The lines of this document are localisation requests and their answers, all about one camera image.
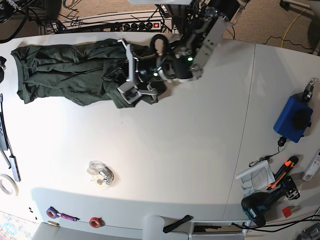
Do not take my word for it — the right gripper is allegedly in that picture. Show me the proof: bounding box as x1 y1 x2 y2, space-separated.
0 56 7 83

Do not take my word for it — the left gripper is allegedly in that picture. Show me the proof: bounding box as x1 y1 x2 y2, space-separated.
117 37 173 104

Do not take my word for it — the dark green t-shirt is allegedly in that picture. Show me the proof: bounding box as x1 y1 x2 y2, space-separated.
11 38 138 109

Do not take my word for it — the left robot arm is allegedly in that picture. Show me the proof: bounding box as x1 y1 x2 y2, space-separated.
117 0 248 104

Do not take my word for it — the black power strip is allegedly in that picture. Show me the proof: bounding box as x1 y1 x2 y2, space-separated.
109 21 162 32

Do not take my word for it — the white tape roll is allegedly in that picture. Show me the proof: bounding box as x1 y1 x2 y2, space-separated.
0 174 19 196

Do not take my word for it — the silver carabiner clip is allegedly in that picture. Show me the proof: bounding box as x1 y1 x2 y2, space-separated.
248 155 271 168

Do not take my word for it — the white paper manual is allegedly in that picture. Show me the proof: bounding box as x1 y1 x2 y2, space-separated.
235 160 275 197

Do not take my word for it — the blue plastic box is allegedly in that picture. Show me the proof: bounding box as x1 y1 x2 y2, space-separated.
273 93 313 143

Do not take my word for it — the purple tape roll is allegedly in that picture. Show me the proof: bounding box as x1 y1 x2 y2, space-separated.
46 206 60 219

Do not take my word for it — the red tape roll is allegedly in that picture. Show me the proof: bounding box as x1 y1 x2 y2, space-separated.
89 217 102 229

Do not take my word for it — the metal clamp tool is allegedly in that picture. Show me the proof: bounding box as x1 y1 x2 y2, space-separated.
301 78 316 103

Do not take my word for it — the brass small cylinder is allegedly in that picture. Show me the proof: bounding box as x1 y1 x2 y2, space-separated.
47 221 60 227

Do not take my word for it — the orange black utility knife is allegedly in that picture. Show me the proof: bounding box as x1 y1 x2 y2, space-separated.
266 155 299 191

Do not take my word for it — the red square sticker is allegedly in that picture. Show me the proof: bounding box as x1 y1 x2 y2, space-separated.
282 206 292 218

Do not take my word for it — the black strap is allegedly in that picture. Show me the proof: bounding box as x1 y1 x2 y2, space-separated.
162 214 193 234

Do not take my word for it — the yellow cable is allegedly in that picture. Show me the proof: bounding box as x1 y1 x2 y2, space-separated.
280 8 307 48

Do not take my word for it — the black cordless drill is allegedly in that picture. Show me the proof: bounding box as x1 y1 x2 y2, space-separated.
241 176 300 228

